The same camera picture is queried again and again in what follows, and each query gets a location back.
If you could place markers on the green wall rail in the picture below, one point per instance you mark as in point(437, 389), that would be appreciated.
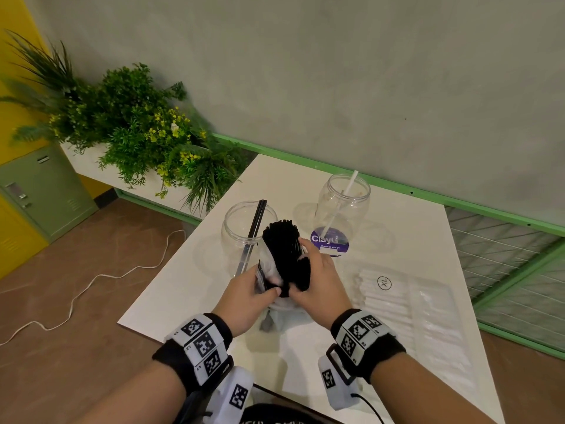
point(397, 185)

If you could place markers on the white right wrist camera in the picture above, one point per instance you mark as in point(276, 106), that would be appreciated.
point(333, 379)

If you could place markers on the black wristband with markers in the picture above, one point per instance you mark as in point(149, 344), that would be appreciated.
point(198, 348)
point(364, 339)

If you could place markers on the clear pack of white straws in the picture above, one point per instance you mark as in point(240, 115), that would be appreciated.
point(415, 313)

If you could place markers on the single black straw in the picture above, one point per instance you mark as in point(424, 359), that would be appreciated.
point(255, 225)

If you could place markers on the person's left thumb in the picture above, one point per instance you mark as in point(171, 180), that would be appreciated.
point(270, 293)

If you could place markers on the bundle of black straws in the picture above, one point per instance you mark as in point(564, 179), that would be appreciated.
point(284, 247)

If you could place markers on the yellow cabinet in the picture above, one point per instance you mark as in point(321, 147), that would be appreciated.
point(17, 83)

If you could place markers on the person's black clothing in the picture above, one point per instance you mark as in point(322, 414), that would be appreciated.
point(282, 415)

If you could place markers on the tall green grass plant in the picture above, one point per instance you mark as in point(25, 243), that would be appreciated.
point(42, 79)

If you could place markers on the person's right fingers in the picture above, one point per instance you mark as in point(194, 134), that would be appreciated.
point(306, 248)

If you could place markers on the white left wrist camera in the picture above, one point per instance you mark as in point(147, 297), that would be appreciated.
point(234, 395)

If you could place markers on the black right wristband with markers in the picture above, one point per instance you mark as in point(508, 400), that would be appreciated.
point(364, 339)

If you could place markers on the clear plastic jar purple label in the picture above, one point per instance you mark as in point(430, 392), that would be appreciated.
point(342, 207)

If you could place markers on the green metal locker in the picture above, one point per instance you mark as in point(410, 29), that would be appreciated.
point(44, 194)

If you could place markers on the person's right forearm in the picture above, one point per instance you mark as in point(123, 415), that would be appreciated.
point(419, 392)

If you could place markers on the person's left forearm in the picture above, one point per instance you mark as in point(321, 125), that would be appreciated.
point(141, 401)

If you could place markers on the black left wristband with markers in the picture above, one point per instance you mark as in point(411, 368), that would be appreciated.
point(198, 348)

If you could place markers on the white planter box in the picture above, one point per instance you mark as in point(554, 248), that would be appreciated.
point(95, 165)

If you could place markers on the single white straw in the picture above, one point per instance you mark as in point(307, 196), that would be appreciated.
point(342, 200)

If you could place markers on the person's right hand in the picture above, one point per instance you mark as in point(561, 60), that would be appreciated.
point(326, 291)

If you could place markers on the bushy plant with yellow flowers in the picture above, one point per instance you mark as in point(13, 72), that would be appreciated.
point(145, 136)

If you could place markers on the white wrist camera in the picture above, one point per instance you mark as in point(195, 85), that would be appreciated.
point(234, 395)
point(333, 379)

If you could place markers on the person's left hand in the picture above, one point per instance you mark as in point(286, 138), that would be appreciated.
point(240, 300)

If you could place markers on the clear plastic straw bag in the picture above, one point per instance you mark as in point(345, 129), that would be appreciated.
point(270, 269)

